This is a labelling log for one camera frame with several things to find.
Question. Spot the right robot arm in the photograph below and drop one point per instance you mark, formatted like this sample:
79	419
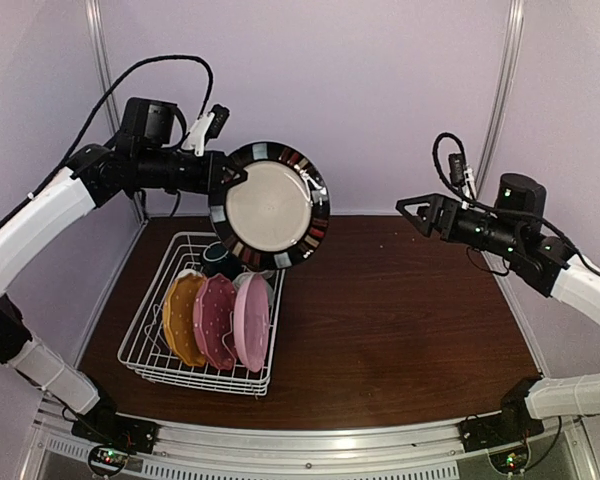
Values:
551	265

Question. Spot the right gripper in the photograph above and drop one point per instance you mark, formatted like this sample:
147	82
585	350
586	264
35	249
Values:
433	216

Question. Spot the black rimmed cream plate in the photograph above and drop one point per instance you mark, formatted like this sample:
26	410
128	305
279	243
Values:
278	217

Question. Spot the dark pink polka dot plate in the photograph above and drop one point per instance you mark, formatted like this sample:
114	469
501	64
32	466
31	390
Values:
212	322

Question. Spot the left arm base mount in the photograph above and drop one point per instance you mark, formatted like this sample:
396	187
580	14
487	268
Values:
103	424

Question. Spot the aluminium front rail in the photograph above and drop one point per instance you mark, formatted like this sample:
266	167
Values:
422	451

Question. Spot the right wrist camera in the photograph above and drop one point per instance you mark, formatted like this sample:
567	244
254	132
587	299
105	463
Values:
461	176

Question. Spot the dark green mug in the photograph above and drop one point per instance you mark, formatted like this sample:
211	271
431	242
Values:
216	259

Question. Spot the yellow polka dot plate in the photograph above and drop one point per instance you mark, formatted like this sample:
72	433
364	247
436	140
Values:
177	317

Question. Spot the light blue bowl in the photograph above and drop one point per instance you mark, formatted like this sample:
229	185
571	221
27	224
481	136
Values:
242	280

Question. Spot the left aluminium frame post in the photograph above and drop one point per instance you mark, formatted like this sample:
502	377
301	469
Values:
98	42

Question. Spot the white and brown cup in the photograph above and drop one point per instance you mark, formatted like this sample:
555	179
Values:
267	274

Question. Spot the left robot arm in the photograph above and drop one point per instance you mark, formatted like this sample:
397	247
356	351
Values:
137	157

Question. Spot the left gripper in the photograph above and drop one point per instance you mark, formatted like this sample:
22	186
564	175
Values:
209	179

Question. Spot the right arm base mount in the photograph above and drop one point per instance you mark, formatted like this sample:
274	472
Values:
512	424

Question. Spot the aluminium frame post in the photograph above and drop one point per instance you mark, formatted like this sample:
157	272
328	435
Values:
504	85
98	42

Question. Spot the right aluminium frame post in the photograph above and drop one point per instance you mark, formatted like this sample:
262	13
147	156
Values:
504	85

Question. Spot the light pink plate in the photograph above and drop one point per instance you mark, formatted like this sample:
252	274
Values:
251	324

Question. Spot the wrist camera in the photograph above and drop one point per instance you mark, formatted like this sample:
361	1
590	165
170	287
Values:
461	176
207	127

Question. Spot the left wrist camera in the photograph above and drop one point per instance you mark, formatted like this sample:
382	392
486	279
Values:
207	127

